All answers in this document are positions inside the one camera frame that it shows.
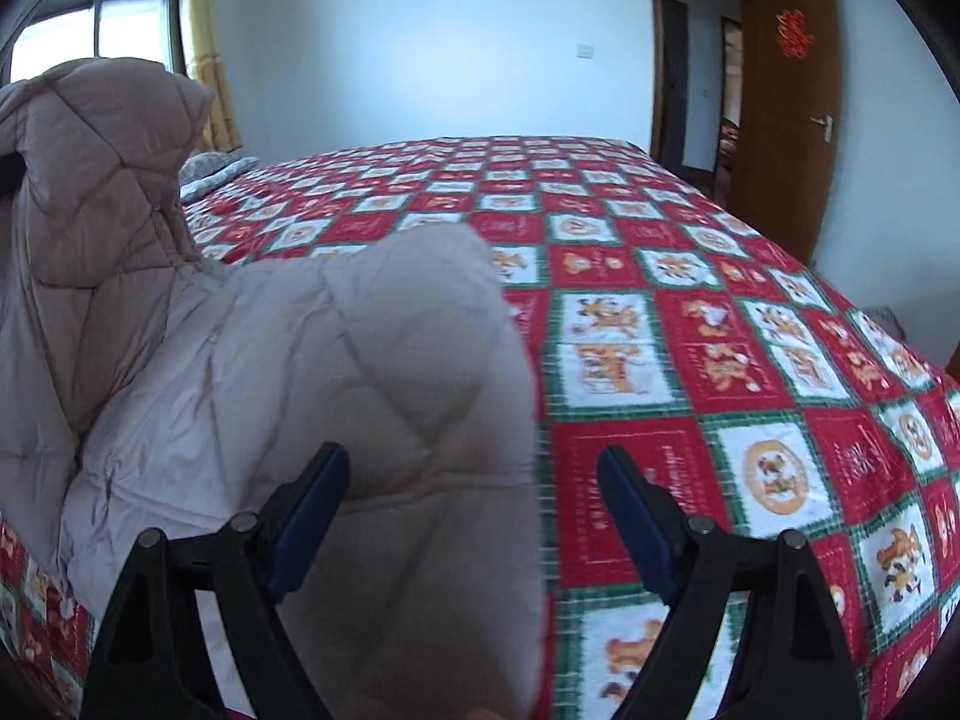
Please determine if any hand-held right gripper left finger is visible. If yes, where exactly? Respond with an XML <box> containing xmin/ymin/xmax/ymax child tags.
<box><xmin>79</xmin><ymin>442</ymin><xmax>352</xmax><ymax>720</ymax></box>

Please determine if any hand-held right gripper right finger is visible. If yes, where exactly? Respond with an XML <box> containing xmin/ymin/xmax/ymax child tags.
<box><xmin>596</xmin><ymin>445</ymin><xmax>863</xmax><ymax>720</ymax></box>

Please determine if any beige puffer jacket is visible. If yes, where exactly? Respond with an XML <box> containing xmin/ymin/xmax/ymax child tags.
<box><xmin>0</xmin><ymin>57</ymin><xmax>554</xmax><ymax>720</ymax></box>

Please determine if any red patchwork printed bedspread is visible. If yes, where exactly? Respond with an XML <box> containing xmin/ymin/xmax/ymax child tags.
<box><xmin>0</xmin><ymin>135</ymin><xmax>960</xmax><ymax>720</ymax></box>

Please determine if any striped grey pillow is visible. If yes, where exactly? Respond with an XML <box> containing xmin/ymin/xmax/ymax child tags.
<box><xmin>178</xmin><ymin>151</ymin><xmax>260</xmax><ymax>203</ymax></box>

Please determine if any brown wooden door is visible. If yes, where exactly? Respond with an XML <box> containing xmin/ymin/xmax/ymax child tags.
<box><xmin>727</xmin><ymin>0</ymin><xmax>839</xmax><ymax>265</ymax></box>

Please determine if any yellow curtain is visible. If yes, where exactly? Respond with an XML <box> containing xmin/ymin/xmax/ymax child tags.
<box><xmin>186</xmin><ymin>0</ymin><xmax>245</xmax><ymax>152</ymax></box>

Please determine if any red paper door decoration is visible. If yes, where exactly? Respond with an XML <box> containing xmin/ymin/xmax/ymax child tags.
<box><xmin>774</xmin><ymin>7</ymin><xmax>807</xmax><ymax>58</ymax></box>

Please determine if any window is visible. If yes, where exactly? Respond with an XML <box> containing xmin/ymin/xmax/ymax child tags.
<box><xmin>7</xmin><ymin>0</ymin><xmax>188</xmax><ymax>87</ymax></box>

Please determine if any brown door frame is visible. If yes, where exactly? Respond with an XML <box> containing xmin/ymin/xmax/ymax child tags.
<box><xmin>646</xmin><ymin>0</ymin><xmax>758</xmax><ymax>203</ymax></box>

